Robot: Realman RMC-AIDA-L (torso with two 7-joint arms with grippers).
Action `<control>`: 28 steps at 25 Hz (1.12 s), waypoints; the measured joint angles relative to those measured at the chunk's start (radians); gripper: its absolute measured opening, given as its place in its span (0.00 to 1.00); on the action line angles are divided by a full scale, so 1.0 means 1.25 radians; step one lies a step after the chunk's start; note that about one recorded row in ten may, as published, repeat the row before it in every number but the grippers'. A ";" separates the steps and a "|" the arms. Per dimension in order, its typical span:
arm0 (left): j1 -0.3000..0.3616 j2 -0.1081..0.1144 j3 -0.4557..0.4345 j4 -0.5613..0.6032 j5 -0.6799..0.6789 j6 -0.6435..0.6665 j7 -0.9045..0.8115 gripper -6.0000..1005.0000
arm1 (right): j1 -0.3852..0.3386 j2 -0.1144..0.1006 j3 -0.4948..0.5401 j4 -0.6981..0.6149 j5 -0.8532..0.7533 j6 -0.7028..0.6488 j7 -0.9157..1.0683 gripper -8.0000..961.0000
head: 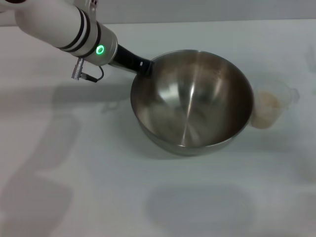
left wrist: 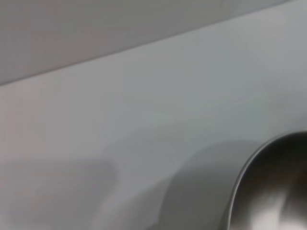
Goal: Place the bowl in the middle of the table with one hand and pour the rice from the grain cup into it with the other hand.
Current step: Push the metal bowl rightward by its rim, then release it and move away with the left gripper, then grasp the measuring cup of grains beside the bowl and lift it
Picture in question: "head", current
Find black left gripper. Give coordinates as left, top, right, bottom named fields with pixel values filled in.
left=108, top=43, right=153, bottom=77

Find stainless steel mixing bowl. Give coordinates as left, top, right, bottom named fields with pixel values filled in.
left=130, top=49, right=255, bottom=157

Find white rice grains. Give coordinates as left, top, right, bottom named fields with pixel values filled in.
left=256, top=90, right=282, bottom=128

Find clear plastic measuring cup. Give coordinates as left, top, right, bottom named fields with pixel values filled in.
left=250, top=82, right=301, bottom=130

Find black cable with silver plug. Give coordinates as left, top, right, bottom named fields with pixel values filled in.
left=71, top=57, right=105, bottom=83

